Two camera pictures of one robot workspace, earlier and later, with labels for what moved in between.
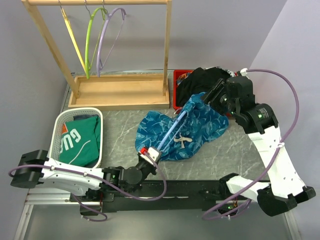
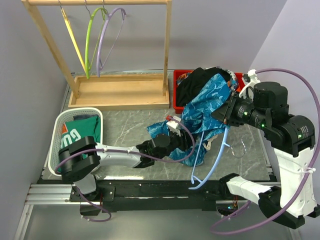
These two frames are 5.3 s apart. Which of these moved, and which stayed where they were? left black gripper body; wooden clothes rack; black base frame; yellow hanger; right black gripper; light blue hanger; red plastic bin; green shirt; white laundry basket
Moved: left black gripper body; right black gripper; light blue hanger
Stayed: green shirt; red plastic bin; yellow hanger; wooden clothes rack; white laundry basket; black base frame
